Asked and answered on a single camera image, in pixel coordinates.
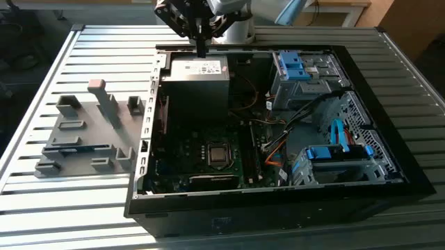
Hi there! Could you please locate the wooden desk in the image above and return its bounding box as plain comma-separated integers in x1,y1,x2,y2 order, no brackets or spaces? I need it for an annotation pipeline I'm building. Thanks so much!
300,0,371,28

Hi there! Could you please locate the dark wheeled cart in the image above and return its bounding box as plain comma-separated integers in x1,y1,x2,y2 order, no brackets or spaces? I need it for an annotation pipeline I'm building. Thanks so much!
0,7,45,71

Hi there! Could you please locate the silver disk bay cage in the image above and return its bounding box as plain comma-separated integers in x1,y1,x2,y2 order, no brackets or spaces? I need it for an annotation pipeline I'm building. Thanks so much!
270,51,350,111

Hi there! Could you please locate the silver CPU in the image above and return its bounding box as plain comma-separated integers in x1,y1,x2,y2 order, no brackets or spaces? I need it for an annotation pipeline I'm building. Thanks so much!
211,146,227,161

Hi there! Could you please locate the grey power supply unit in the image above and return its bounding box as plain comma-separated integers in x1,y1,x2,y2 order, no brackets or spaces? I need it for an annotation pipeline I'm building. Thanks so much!
160,56,231,124

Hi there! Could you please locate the blue flat data wire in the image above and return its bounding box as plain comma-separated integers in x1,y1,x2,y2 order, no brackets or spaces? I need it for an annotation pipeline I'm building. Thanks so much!
331,118,351,153

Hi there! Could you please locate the grey parts rack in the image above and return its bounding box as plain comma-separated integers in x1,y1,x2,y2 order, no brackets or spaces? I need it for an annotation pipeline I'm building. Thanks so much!
33,79,147,179

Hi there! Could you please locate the wide blue disk carrier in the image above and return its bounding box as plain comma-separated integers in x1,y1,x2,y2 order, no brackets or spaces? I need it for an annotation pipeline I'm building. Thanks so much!
307,146,341,160

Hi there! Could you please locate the installed dark RAM stick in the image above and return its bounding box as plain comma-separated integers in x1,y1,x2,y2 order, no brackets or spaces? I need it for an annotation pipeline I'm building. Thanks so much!
250,123,262,180

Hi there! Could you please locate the metal CPU socket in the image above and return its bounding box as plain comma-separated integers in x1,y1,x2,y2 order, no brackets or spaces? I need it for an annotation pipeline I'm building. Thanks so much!
207,140,232,170

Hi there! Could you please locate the black wire bundle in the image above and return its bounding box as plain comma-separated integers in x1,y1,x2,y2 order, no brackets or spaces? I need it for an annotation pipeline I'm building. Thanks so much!
263,91,346,152

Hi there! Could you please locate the tall blue disk carrier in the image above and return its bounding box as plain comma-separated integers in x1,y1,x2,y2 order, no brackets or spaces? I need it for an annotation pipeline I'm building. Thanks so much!
279,52,310,81

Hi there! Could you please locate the green RAM stick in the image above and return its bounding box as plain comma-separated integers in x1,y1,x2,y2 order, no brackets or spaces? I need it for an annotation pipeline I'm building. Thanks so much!
43,145,112,155

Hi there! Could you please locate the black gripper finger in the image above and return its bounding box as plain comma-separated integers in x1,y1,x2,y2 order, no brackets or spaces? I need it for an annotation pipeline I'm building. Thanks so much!
200,15,215,58
187,15,202,58

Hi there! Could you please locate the brown wooden cabinet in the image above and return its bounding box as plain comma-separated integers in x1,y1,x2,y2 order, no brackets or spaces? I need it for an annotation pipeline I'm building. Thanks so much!
355,0,445,62

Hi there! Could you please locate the yellow orange wire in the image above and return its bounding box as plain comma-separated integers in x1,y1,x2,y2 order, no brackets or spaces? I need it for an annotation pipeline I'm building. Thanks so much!
228,74,259,113

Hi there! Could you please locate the black graphics card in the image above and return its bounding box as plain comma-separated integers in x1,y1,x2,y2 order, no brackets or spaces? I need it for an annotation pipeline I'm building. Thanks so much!
188,173,242,193

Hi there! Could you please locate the green motherboard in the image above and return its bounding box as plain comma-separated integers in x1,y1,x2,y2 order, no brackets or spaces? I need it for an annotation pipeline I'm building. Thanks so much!
152,119,279,194

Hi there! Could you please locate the black open PC case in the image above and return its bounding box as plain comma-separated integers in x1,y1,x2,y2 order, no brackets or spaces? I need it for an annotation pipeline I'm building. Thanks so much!
124,44,437,238

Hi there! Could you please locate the silver disk bay with disk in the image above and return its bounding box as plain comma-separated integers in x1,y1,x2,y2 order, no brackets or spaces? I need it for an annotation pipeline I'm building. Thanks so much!
290,144,398,186

